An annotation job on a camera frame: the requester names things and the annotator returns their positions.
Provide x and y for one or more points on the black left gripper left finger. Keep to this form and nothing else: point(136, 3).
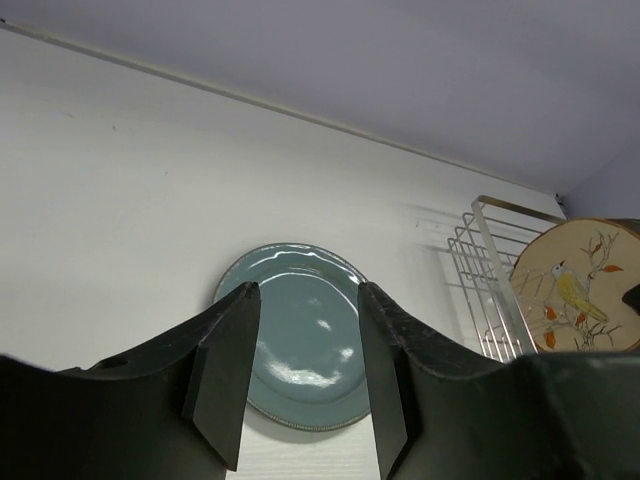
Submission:
point(170, 408)

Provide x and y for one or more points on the beige bird painted plate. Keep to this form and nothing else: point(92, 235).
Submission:
point(569, 283)

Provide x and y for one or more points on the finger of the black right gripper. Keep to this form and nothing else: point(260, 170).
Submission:
point(631, 298)

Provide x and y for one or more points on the metal wire dish rack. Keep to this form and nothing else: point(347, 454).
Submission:
point(485, 247)

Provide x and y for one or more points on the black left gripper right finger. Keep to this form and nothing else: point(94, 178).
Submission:
point(442, 411)

